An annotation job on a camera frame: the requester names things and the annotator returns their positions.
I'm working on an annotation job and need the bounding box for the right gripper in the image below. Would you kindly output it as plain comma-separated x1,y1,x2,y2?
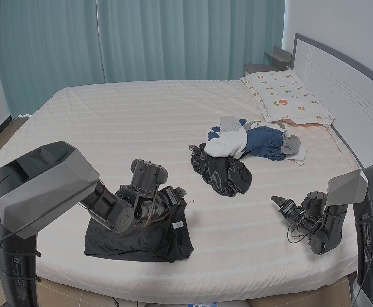
270,195,306,227

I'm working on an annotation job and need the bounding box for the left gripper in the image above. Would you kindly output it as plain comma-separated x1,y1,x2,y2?
148,187,187,220

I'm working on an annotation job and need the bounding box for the black T-shirt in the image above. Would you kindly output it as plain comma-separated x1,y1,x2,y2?
84,198,195,263

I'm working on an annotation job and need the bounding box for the pile of clothes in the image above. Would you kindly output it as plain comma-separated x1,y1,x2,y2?
206,116,307,166

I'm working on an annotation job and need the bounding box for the black printed garment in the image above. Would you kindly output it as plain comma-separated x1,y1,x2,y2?
190,143,252,197

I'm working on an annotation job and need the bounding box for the bed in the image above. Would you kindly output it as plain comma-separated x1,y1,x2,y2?
0,33,373,303

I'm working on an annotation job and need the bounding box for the white printed pillow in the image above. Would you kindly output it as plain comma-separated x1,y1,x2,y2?
240,67,335,125

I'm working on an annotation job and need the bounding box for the grey bedside table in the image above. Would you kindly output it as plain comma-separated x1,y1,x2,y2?
245,46,292,77

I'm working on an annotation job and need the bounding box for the blue-green curtain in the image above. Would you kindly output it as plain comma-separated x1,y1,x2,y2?
0,0,105,119
97,0,286,84

